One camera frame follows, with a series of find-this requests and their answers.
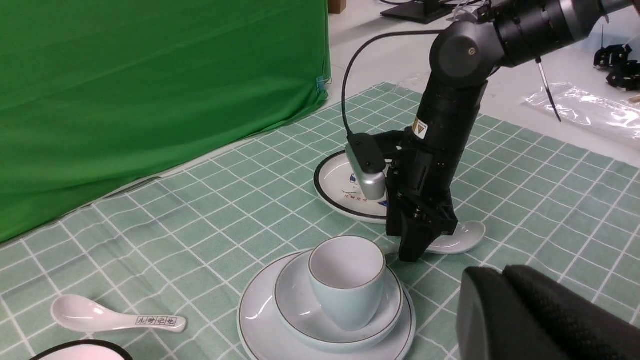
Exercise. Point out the clear plastic bag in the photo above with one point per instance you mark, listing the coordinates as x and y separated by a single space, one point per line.
616 119

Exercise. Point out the black monitor stand base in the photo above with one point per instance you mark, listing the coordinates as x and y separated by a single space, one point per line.
420 11

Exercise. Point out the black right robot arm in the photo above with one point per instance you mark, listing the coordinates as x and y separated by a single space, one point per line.
466 54

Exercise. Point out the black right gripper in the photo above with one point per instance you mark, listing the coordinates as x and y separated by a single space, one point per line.
421 178

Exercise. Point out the cardboard box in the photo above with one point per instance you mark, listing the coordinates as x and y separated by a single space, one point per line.
336 7

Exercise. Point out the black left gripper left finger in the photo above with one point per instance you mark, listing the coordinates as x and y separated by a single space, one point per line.
493 323

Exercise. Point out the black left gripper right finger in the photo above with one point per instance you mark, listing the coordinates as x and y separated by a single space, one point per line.
584 331

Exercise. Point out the black-rimmed white bowl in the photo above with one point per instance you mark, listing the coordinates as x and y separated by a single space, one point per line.
88 349

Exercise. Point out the black-rimmed cartoon plate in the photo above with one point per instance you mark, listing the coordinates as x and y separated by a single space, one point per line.
336 186

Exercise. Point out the light blue plate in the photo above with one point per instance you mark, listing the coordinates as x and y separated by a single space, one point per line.
264 337

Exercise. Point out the light blue bowl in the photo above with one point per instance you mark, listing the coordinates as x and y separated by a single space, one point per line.
302 314

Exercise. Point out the plain white spoon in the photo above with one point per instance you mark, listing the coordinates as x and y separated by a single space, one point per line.
467 236

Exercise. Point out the white spoon with characters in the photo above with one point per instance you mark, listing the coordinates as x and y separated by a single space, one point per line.
80 314

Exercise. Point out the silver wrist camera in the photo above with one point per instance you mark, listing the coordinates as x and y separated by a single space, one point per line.
368 164

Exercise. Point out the green backdrop cloth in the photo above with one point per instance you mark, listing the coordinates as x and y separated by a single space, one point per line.
96 94

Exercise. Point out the light blue cup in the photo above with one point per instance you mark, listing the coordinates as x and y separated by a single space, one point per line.
347 275

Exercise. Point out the black parts on floor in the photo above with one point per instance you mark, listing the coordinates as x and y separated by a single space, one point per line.
623 73

